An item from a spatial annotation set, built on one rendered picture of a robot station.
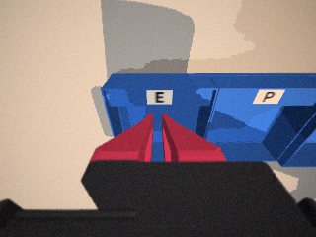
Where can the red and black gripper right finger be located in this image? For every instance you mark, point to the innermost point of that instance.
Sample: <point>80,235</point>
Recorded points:
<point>186,145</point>

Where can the blue rack of three bins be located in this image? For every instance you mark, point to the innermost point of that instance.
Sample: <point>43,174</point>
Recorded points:
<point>249,116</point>

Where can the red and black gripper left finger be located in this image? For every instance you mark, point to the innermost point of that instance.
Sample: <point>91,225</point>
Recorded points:
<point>129,145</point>

